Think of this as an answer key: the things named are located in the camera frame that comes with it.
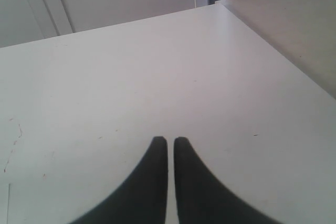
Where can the beige side table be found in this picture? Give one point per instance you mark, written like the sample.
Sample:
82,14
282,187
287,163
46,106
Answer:
301,30

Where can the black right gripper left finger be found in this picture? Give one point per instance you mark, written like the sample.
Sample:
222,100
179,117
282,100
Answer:
142,197

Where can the white paper sheet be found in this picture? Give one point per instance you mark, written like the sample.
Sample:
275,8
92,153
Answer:
4,202

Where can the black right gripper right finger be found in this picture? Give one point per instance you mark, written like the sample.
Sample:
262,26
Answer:
201,197

